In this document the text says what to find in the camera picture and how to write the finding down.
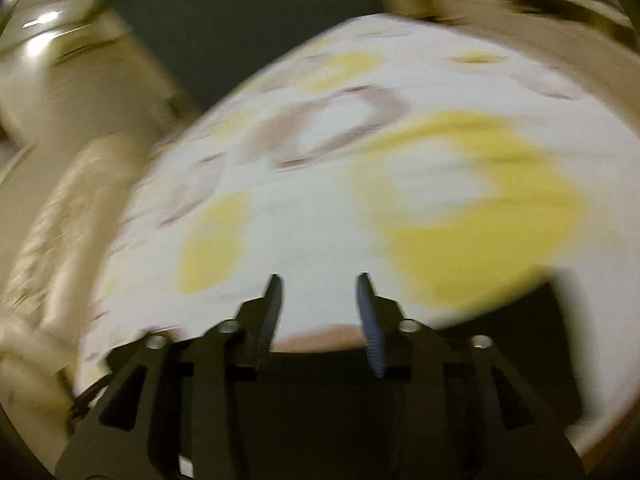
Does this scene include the white patterned bedspread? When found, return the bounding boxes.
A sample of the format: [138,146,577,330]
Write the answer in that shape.
[74,12,640,466]

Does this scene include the black pants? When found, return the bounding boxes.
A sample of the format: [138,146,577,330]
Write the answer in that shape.
[175,267,587,480]

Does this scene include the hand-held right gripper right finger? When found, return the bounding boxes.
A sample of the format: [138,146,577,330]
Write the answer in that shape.
[355,272,587,480]

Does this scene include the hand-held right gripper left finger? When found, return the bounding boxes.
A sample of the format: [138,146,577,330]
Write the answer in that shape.
[55,273,285,480]

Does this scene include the dark green curtain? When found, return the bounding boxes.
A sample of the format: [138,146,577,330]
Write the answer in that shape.
[114,0,393,113]

